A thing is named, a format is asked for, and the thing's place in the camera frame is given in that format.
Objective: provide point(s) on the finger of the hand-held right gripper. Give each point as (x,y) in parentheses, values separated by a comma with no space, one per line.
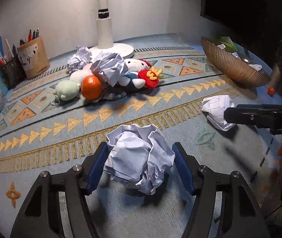
(245,118)
(257,106)

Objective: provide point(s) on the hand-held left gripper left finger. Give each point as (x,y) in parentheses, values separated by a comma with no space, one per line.
(97,168)

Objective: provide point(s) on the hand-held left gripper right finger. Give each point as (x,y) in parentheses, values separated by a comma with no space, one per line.
(184,168)

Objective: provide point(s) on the grid paper ball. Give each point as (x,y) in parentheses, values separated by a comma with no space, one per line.
(216,111)
(110,67)

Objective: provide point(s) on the brown woven bowl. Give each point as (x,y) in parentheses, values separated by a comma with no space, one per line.
(230,67)

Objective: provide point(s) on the small orange ball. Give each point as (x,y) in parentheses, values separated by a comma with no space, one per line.
(271,91)

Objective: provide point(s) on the patterned woven mat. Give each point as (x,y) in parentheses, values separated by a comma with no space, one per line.
(155,119)

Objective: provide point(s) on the yellow green packet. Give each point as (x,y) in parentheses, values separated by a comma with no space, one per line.
(226,42)

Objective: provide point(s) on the orange fruit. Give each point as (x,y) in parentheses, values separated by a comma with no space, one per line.
(91,86)

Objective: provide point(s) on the tricolour dango plush toy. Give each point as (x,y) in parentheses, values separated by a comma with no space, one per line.
(66,90)

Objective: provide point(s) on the white cat plush toy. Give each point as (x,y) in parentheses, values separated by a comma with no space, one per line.
(133,65)

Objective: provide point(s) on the black mesh pen holder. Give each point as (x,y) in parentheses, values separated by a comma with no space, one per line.
(13,74)

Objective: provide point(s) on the bamboo pen holder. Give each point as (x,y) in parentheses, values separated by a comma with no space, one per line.
(34,57)

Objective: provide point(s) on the teal booklet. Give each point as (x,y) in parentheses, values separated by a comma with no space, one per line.
(0,79)

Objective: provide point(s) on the white desk lamp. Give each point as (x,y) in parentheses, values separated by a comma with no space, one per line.
(105,29)

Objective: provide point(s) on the blue pen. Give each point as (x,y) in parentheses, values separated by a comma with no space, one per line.
(14,50)
(37,32)

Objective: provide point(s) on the black marker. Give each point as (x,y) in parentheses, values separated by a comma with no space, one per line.
(22,41)

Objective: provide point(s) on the grey pen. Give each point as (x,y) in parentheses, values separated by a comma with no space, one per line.
(34,34)

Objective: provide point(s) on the red pen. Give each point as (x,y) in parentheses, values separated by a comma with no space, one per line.
(29,35)

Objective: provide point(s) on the cream pencil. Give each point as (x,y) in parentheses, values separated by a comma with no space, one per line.
(8,47)

